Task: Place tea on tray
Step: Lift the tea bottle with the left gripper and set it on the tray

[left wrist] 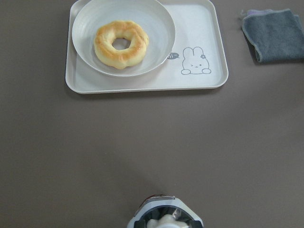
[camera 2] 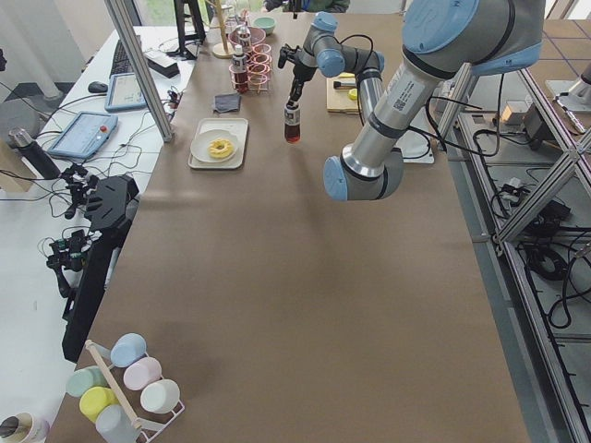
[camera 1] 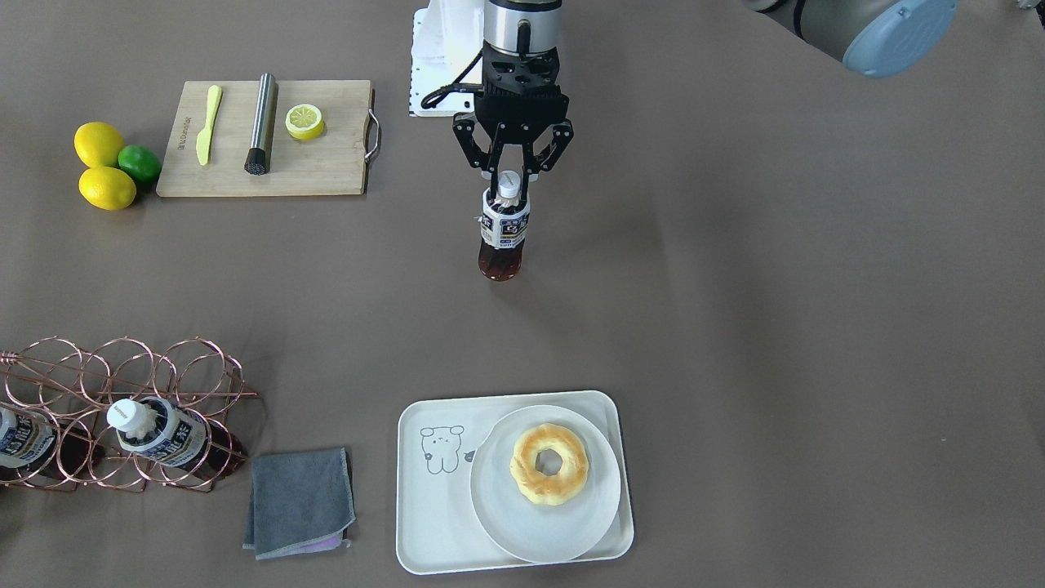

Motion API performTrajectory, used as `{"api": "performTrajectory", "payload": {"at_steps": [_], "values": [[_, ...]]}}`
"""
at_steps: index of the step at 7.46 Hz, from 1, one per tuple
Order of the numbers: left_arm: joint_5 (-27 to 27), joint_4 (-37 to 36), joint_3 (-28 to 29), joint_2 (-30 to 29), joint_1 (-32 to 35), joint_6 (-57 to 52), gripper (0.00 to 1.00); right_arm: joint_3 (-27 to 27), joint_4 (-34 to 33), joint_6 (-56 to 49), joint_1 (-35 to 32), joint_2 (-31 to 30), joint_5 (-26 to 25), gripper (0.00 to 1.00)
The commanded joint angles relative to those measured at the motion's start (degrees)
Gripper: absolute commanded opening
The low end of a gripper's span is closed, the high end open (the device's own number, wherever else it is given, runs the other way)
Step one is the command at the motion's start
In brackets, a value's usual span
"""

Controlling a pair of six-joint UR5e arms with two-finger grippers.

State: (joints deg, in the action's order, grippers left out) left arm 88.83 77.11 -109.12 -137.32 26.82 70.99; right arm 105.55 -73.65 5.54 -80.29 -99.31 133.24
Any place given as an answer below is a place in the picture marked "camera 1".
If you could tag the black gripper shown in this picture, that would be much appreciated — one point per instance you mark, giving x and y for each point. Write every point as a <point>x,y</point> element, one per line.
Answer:
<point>466,133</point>

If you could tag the tea bottle white cap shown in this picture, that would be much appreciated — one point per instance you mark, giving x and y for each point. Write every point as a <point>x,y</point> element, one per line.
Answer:
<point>503,225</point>

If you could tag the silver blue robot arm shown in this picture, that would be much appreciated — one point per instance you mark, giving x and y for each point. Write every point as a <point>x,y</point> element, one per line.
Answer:
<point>876,39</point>

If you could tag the cream serving tray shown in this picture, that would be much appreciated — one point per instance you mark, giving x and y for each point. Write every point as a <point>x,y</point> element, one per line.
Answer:
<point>458,508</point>

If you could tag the half lemon slice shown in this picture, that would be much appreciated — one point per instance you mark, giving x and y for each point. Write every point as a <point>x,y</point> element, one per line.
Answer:
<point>304,122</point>

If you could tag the wooden cutting board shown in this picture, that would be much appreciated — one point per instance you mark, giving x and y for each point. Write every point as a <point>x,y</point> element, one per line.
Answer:
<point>333,164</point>

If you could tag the yellow plastic knife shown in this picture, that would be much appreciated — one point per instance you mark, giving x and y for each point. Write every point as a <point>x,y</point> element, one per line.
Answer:
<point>204,136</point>

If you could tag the white round plate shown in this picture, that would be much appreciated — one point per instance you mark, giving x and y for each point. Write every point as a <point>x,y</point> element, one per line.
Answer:
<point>544,534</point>

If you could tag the green lime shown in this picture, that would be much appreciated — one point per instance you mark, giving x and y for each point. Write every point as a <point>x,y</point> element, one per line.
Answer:
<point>140,163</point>

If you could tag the yellow lemon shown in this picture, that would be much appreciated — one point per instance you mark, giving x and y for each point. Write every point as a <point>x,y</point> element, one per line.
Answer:
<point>107,188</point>
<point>98,144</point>

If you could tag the grey folded cloth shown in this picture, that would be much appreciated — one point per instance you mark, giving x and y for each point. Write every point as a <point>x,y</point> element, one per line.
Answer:
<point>300,503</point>

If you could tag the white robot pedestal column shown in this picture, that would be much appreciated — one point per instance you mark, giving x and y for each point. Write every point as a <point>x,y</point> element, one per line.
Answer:
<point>447,35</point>

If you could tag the glazed ring donut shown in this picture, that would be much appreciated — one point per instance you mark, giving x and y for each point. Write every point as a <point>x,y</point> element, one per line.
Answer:
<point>549,465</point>

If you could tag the copper wire bottle rack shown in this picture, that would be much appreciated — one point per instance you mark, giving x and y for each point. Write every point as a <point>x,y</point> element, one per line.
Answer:
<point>56,382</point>

